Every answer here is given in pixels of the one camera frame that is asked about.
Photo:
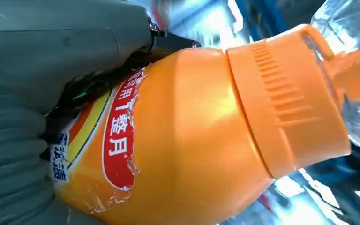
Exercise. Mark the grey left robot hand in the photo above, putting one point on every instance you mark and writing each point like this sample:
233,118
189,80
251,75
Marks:
59,46

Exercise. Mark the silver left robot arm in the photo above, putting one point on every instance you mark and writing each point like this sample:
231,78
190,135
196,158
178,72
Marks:
9,161

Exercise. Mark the orange drink bottle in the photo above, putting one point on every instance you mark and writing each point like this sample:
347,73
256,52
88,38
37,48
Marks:
198,130

